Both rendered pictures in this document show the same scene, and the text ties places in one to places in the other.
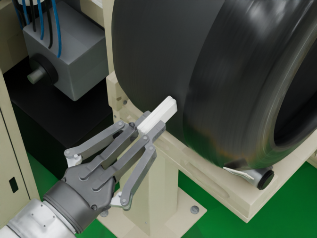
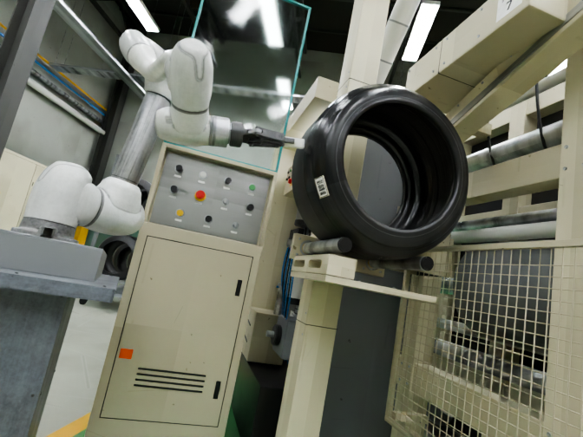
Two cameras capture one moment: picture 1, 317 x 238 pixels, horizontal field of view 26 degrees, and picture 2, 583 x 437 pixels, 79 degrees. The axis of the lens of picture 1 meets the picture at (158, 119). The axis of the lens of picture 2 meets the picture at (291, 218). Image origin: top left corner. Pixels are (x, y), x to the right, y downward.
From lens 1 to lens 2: 1.44 m
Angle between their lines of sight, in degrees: 71
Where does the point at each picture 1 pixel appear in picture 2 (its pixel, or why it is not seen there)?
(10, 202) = (206, 407)
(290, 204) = not seen: outside the picture
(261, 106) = (335, 120)
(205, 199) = not seen: outside the picture
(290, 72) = (353, 114)
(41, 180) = not seen: outside the picture
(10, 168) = (223, 369)
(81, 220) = (236, 125)
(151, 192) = (291, 414)
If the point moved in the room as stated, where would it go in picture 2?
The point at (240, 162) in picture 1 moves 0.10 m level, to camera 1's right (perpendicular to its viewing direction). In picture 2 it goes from (323, 172) to (355, 172)
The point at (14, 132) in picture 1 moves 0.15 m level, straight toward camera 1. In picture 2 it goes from (239, 340) to (228, 345)
